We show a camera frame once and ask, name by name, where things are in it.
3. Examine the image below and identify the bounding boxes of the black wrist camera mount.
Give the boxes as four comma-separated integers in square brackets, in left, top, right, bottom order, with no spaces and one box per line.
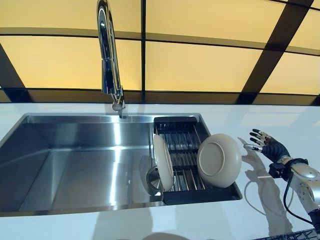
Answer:
[268,162,286,179]

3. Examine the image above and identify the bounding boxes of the beige ceramic plate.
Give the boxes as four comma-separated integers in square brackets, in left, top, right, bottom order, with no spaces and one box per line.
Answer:
[196,133,243,189]
[152,134,175,191]

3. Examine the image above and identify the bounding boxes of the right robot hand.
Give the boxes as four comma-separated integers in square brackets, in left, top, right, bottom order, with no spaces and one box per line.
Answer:
[243,128,291,166]

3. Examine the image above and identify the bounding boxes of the chrome gooseneck kitchen faucet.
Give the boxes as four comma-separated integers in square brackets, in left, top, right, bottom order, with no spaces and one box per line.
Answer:
[96,0,127,120]

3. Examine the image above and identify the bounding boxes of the round steel sink strainer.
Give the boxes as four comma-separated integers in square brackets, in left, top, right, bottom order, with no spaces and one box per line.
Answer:
[145,166,163,196]

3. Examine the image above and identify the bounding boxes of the black dish drying rack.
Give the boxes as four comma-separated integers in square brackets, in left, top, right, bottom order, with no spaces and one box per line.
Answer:
[152,115,241,205]

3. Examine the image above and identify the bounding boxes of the stainless steel sink basin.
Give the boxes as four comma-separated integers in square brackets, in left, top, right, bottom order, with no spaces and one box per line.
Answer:
[0,112,243,217]

